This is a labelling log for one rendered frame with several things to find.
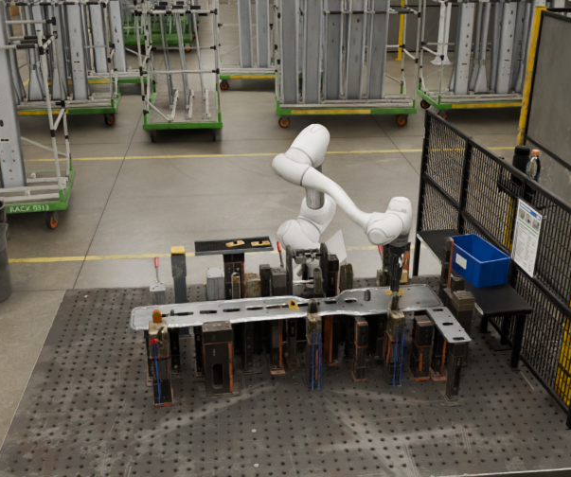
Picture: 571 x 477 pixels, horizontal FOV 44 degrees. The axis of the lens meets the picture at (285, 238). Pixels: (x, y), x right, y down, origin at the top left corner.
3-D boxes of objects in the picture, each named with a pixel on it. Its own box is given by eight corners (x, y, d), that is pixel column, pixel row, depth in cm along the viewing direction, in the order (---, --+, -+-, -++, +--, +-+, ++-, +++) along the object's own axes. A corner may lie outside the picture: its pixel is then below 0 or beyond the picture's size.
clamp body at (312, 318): (305, 392, 308) (306, 323, 294) (299, 376, 319) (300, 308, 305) (326, 390, 309) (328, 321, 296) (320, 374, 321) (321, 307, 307)
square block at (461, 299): (451, 368, 324) (458, 299, 310) (444, 359, 331) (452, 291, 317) (467, 367, 325) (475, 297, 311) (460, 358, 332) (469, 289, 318)
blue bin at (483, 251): (477, 289, 325) (480, 262, 320) (442, 261, 351) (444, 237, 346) (508, 283, 330) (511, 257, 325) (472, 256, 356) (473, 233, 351)
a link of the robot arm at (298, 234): (294, 266, 388) (266, 239, 381) (312, 241, 395) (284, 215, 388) (310, 264, 374) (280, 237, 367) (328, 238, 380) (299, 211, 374)
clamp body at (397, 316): (384, 389, 311) (389, 319, 297) (377, 373, 321) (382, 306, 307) (404, 386, 312) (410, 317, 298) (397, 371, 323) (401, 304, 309)
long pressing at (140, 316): (129, 335, 296) (129, 331, 296) (131, 309, 317) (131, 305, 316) (446, 309, 317) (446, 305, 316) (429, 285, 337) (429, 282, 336)
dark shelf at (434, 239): (484, 318, 306) (485, 312, 305) (416, 236, 387) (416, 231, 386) (532, 314, 309) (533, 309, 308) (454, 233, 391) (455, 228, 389)
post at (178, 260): (175, 338, 348) (169, 256, 331) (175, 329, 355) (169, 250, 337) (191, 336, 349) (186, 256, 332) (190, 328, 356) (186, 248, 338)
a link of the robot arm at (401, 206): (391, 224, 317) (379, 235, 307) (394, 191, 311) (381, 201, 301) (414, 229, 312) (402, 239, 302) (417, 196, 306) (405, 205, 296)
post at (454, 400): (449, 407, 299) (455, 348, 287) (439, 391, 308) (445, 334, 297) (463, 405, 299) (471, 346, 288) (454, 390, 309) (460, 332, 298)
